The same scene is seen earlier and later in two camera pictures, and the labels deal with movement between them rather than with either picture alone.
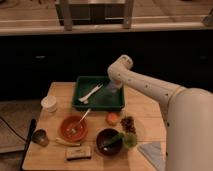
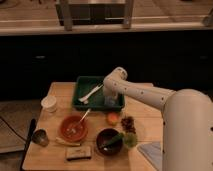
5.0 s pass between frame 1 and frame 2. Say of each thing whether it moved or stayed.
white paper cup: stayed
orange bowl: stayed
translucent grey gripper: moved
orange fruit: stayed
